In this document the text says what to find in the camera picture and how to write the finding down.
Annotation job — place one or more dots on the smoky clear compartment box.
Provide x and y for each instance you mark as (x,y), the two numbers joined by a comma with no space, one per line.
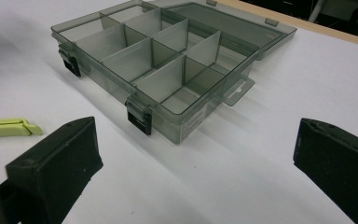
(130,62)

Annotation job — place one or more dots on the yellow-green plastic clip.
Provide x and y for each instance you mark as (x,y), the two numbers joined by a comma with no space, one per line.
(3,127)

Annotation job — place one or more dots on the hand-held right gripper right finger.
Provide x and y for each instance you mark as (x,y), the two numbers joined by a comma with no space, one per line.
(341,168)

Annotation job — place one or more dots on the pale metal frame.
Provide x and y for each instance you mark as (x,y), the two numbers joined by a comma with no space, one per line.
(338,9)

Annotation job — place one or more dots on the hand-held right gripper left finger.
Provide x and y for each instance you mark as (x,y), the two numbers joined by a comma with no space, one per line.
(56,174)

